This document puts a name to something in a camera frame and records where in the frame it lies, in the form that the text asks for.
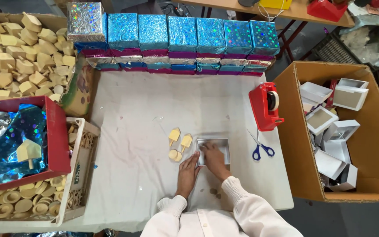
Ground person's left hand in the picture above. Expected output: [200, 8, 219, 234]
[176, 151, 203, 199]

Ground person's right hand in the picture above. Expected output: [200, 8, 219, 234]
[199, 142, 232, 182]

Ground small white box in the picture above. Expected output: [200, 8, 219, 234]
[196, 138, 231, 166]

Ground red tape dispenser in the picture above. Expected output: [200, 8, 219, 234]
[248, 82, 285, 132]

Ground person's white shirt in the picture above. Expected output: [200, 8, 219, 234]
[157, 208, 253, 237]

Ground white table cloth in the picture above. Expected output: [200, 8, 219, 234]
[61, 70, 295, 233]

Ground stack of foil-wrapped boxes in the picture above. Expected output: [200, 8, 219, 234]
[74, 13, 281, 76]

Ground white plastic crate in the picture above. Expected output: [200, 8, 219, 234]
[0, 117, 101, 228]

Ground pile of empty white boxes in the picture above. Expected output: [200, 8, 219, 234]
[299, 78, 370, 192]

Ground red tray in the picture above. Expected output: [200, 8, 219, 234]
[0, 96, 72, 197]

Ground silver holographic wrapped box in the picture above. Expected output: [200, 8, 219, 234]
[66, 2, 108, 43]

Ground large wooden dreidel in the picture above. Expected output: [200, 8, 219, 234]
[16, 138, 42, 170]

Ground black crate with clear plastic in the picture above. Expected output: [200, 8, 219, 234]
[311, 26, 379, 72]

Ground heap of wooden discs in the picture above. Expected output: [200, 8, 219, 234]
[0, 123, 79, 222]

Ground blue holographic foil sheet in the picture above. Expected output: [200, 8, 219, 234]
[0, 104, 48, 188]

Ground carton of wooden dreidels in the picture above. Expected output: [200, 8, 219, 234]
[0, 12, 95, 116]

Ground blue-handled scissors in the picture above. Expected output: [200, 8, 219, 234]
[247, 129, 275, 161]

